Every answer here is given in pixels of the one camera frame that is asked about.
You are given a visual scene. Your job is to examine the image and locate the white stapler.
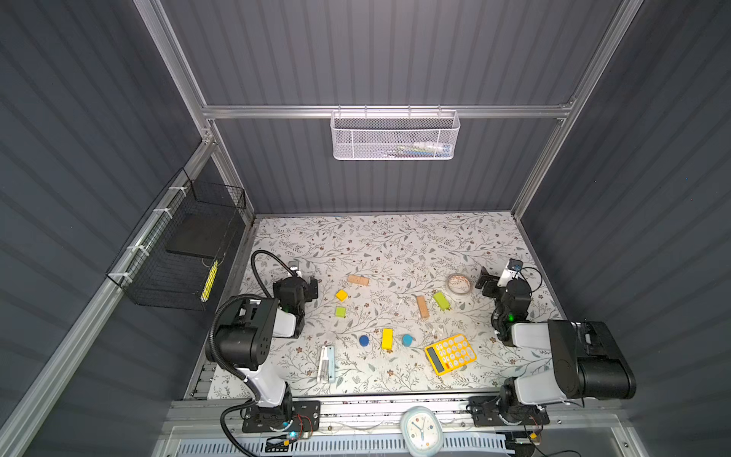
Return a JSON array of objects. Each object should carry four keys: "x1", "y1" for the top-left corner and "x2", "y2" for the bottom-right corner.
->
[{"x1": 317, "y1": 345, "x2": 336, "y2": 384}]

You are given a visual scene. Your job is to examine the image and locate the long green block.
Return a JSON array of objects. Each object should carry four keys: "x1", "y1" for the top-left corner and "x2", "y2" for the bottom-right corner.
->
[{"x1": 432, "y1": 291, "x2": 451, "y2": 312}]

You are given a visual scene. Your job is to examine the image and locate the yellow green marker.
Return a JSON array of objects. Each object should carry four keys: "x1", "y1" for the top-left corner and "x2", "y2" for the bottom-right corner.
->
[{"x1": 200, "y1": 260, "x2": 219, "y2": 303}]

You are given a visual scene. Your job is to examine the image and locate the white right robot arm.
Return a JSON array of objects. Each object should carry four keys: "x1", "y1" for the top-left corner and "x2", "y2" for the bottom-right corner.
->
[{"x1": 475, "y1": 263, "x2": 638, "y2": 425}]

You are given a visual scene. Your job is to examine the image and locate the natural wood block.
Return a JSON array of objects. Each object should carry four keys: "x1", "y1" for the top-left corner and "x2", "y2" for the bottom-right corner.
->
[
  {"x1": 416, "y1": 296, "x2": 430, "y2": 319},
  {"x1": 348, "y1": 275, "x2": 369, "y2": 287}
]

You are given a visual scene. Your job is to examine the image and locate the clear tape roll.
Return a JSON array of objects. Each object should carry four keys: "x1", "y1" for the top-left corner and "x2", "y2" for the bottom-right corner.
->
[{"x1": 445, "y1": 273, "x2": 472, "y2": 295}]

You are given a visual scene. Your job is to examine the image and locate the yellow calculator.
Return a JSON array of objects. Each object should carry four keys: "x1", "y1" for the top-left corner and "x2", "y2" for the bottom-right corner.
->
[{"x1": 424, "y1": 334, "x2": 477, "y2": 376}]

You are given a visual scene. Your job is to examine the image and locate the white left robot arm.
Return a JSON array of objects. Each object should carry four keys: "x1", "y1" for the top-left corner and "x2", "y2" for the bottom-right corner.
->
[{"x1": 205, "y1": 276, "x2": 319, "y2": 416}]

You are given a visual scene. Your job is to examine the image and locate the white wire basket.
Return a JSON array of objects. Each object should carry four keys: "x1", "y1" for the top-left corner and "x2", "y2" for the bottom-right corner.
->
[{"x1": 329, "y1": 110, "x2": 461, "y2": 161}]

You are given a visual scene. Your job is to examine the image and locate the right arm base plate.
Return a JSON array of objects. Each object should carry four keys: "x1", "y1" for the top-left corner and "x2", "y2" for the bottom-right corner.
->
[{"x1": 466, "y1": 396, "x2": 550, "y2": 428}]

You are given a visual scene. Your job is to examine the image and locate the white analog clock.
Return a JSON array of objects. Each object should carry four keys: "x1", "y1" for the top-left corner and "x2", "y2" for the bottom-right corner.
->
[{"x1": 400, "y1": 406, "x2": 445, "y2": 457}]

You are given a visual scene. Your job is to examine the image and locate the long yellow block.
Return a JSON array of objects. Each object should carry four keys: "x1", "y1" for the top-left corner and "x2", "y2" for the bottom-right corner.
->
[{"x1": 382, "y1": 329, "x2": 393, "y2": 352}]

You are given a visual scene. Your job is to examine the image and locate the black wire basket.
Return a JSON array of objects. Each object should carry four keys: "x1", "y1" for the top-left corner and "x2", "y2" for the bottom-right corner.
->
[{"x1": 107, "y1": 171, "x2": 247, "y2": 312}]

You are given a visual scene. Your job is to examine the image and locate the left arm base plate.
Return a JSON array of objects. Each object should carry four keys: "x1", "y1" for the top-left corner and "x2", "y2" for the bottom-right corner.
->
[{"x1": 241, "y1": 401, "x2": 322, "y2": 433}]

